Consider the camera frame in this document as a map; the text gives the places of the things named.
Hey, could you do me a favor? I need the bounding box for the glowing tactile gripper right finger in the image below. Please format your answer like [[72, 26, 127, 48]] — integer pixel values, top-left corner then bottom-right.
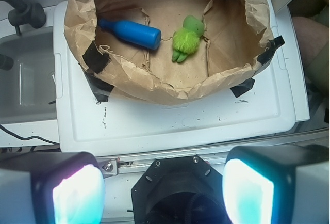
[[222, 145, 329, 223]]

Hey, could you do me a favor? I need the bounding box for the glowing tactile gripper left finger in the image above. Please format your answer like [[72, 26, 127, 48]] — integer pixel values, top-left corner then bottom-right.
[[1, 152, 105, 223]]

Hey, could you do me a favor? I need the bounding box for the blue plastic bottle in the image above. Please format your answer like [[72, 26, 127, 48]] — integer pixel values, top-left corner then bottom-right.
[[97, 19, 162, 50]]

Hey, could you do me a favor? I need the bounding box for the black tape piece right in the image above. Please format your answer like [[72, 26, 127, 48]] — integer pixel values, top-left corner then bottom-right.
[[257, 36, 285, 67]]

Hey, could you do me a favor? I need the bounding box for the black tape piece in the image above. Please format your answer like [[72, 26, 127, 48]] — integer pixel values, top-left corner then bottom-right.
[[82, 41, 111, 74], [257, 36, 285, 67]]

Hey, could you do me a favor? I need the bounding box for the black tape piece left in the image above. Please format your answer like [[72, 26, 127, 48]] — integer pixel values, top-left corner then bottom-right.
[[82, 41, 111, 74]]

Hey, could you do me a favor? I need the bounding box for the brown paper bag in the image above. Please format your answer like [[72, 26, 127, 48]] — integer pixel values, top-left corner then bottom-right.
[[64, 0, 273, 105]]

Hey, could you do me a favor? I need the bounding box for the green fuzzy toy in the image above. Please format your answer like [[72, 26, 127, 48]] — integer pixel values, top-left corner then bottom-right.
[[172, 15, 205, 63]]

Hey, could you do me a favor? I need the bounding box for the black faucet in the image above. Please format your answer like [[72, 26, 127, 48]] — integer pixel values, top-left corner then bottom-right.
[[1, 0, 47, 36]]

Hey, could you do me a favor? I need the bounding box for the aluminium frame rail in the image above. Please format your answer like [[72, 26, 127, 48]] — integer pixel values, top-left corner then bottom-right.
[[96, 141, 330, 181]]

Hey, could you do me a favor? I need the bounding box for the black cable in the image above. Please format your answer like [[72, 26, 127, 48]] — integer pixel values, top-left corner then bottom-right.
[[0, 124, 59, 145]]

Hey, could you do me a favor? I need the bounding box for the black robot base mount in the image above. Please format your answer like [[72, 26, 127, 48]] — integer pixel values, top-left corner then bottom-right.
[[131, 155, 231, 223]]

